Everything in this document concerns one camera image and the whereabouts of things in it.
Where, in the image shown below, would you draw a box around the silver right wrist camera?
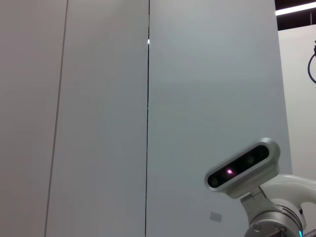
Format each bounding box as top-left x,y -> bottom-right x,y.
204,137 -> 281,220

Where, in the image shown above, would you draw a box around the ceiling light strip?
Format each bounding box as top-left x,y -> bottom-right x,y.
275,1 -> 316,16

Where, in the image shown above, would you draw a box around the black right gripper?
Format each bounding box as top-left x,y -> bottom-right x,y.
243,228 -> 284,237

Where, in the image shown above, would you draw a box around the dark hanging cable loop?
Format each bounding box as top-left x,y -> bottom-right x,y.
307,40 -> 316,83

